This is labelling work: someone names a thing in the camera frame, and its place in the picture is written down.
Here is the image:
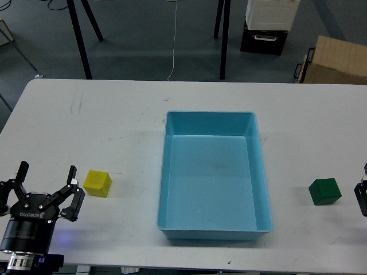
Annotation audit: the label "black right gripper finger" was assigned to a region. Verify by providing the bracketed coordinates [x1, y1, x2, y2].
[354, 164, 367, 217]

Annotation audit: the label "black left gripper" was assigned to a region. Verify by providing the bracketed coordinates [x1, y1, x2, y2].
[0, 161, 86, 255]

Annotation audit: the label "light blue plastic box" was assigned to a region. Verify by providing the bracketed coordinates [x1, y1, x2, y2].
[157, 111, 273, 241]

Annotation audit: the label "white plastic crate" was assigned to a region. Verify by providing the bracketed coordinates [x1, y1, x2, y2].
[245, 0, 300, 31]

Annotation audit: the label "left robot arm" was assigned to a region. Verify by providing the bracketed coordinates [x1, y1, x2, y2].
[1, 161, 85, 274]

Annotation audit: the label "black storage box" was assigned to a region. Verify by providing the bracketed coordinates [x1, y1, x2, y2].
[240, 22, 288, 56]

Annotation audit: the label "yellow wooden block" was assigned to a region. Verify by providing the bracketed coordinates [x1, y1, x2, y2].
[83, 170, 112, 198]

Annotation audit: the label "green wooden block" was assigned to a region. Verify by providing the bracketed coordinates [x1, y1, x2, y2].
[309, 178, 342, 206]

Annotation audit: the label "black right easel legs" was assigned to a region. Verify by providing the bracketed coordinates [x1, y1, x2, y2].
[213, 0, 231, 80]

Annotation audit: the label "black easel legs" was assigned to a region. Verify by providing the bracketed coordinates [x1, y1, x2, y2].
[67, 0, 104, 80]
[213, 0, 231, 80]

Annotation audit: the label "white hanging cord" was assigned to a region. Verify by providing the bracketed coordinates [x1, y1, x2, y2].
[167, 0, 179, 82]

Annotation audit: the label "black left easel legs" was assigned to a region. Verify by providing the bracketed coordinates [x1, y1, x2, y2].
[67, 0, 104, 80]

